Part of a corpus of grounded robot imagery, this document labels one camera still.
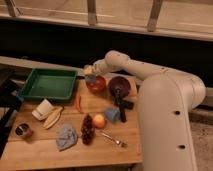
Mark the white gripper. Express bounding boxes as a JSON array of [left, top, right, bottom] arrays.
[[83, 59, 110, 75]]

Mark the blue sponge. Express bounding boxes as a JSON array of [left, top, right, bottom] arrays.
[[85, 74, 96, 83]]

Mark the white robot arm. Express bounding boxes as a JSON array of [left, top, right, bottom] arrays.
[[84, 50, 206, 171]]

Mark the red bowl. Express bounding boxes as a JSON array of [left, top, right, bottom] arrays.
[[86, 75, 106, 94]]

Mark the purple bowl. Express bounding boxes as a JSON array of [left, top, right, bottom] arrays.
[[108, 76, 131, 98]]

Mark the orange carrot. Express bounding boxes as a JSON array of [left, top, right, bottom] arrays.
[[75, 94, 83, 113]]

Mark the green plastic tray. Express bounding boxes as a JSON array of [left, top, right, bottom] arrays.
[[20, 68, 77, 102]]

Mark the black spatula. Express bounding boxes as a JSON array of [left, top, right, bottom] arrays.
[[115, 89, 134, 123]]

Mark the apple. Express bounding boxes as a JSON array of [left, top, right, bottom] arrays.
[[93, 114, 107, 129]]

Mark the dark grape bunch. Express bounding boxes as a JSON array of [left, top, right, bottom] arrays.
[[81, 114, 95, 145]]

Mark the white cup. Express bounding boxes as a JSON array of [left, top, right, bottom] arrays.
[[32, 99, 54, 121]]

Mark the metal fork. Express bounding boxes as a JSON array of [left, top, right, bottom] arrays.
[[96, 130, 128, 148]]

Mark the blue cloth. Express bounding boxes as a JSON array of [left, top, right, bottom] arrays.
[[56, 124, 78, 151]]

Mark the small metal cup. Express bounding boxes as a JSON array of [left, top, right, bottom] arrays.
[[15, 123, 33, 139]]

